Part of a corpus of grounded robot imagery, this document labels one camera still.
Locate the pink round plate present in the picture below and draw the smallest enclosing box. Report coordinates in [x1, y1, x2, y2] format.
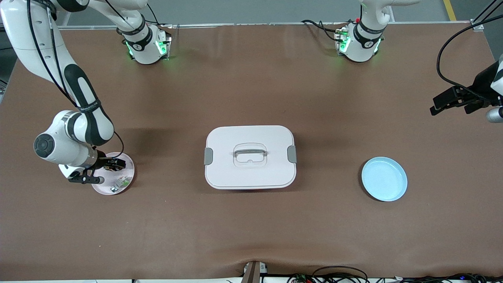
[91, 152, 135, 196]

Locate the light blue round plate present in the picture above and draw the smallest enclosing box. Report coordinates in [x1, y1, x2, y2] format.
[361, 156, 408, 202]

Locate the brown table mat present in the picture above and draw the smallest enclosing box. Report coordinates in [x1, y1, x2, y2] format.
[0, 23, 503, 280]

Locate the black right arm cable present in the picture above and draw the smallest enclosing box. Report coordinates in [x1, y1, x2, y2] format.
[27, 0, 125, 158]

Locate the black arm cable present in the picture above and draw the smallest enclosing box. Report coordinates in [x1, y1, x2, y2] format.
[27, 0, 125, 158]
[436, 15, 503, 99]

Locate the green push button switch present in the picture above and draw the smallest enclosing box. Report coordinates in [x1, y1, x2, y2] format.
[110, 176, 132, 194]

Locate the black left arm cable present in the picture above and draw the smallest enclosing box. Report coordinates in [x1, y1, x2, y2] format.
[436, 15, 503, 99]

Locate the aluminium frame corner post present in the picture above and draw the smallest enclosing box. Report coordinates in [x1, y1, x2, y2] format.
[472, 0, 503, 31]

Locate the white lidded box grey handle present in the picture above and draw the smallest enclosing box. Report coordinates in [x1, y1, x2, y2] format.
[204, 125, 297, 190]

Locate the black cable bundle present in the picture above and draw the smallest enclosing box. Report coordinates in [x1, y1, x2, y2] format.
[393, 273, 503, 283]

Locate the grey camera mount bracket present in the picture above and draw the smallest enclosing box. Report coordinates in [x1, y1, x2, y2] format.
[242, 261, 269, 283]

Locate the silver table edge rail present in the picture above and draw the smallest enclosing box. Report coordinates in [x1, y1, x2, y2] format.
[59, 22, 474, 30]

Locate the black looped cable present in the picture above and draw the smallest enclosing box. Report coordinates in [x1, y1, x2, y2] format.
[312, 266, 369, 283]

